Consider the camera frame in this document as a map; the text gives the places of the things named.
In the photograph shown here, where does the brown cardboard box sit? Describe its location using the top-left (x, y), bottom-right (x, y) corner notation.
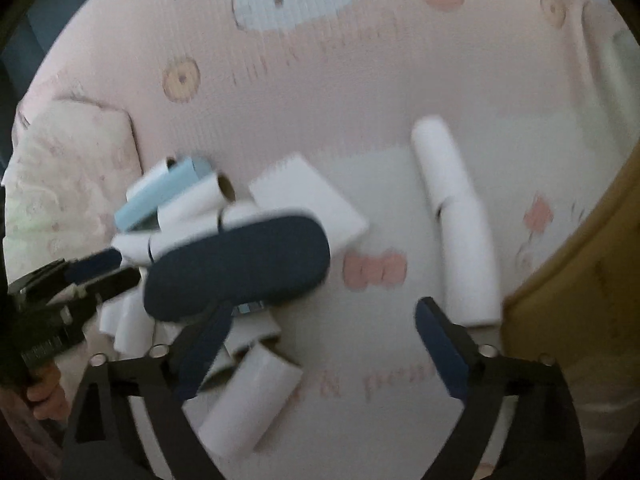
top-left (501, 148), bottom-right (640, 367)

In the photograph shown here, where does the white flat box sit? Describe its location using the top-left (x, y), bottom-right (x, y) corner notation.
top-left (248, 153), bottom-right (370, 255)

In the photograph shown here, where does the beige floral pillow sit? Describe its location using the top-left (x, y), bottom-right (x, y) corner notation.
top-left (2, 100), bottom-right (141, 282)

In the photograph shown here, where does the pink cartoon bed sheet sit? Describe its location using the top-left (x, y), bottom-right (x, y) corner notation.
top-left (14, 0), bottom-right (639, 479)

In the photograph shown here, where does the light blue paper box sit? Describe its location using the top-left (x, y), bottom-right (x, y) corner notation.
top-left (114, 157), bottom-right (213, 232)

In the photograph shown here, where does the white paper roll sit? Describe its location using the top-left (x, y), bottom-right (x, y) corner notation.
top-left (198, 344), bottom-right (303, 460)
top-left (410, 115), bottom-right (474, 214)
top-left (126, 157), bottom-right (177, 202)
top-left (439, 194), bottom-right (502, 327)
top-left (218, 200), bottom-right (268, 232)
top-left (157, 172), bottom-right (235, 230)

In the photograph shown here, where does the person left hand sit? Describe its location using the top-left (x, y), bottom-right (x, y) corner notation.
top-left (26, 361), bottom-right (70, 422)

